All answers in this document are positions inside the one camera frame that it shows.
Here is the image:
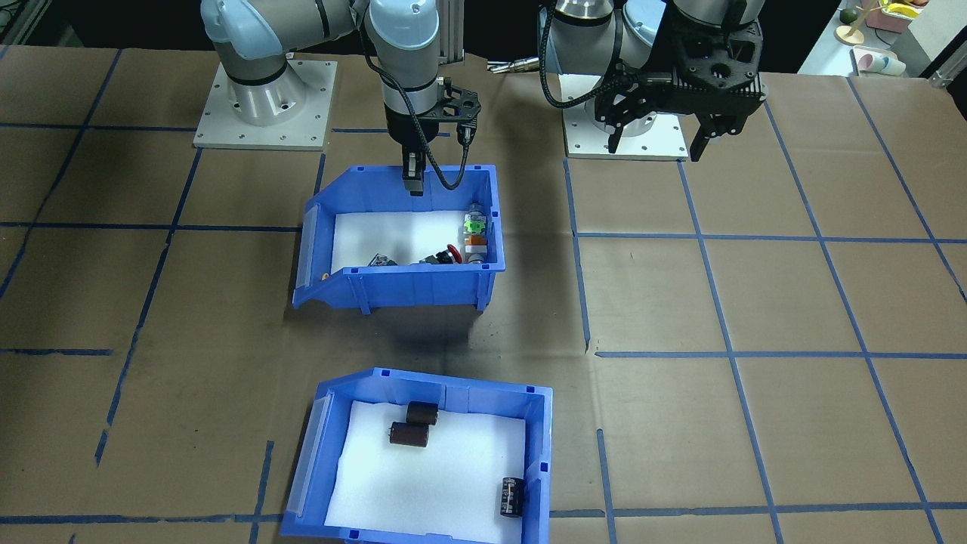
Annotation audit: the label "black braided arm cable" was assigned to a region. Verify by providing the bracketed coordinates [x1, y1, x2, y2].
[536, 4, 666, 110]

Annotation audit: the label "blue bin holding push buttons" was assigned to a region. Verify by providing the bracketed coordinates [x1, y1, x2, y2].
[292, 164, 505, 314]

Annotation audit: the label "white foam liner with buttons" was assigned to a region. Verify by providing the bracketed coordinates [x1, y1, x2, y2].
[330, 210, 493, 270]

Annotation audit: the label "metal frame bars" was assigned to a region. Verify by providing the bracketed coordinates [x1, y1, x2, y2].
[0, 0, 50, 46]

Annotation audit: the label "white side table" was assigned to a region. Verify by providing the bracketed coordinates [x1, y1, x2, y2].
[797, 0, 967, 76]

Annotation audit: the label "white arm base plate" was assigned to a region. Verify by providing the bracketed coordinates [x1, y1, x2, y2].
[563, 72, 690, 159]
[193, 60, 338, 150]

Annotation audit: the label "white patterned cup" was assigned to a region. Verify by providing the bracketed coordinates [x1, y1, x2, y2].
[854, 47, 907, 77]

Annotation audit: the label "white foam liner with capacitors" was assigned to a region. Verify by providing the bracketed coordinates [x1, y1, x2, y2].
[323, 400, 527, 544]

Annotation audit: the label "aluminium profile post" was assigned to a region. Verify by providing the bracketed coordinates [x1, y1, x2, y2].
[438, 0, 465, 65]

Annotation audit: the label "blue bin holding capacitors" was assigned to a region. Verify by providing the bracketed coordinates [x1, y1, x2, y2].
[280, 368, 554, 544]

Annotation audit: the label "aluminium profile bar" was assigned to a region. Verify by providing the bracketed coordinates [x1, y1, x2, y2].
[929, 53, 967, 90]

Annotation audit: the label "wooden toy stand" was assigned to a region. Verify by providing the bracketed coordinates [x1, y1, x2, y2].
[834, 0, 877, 45]

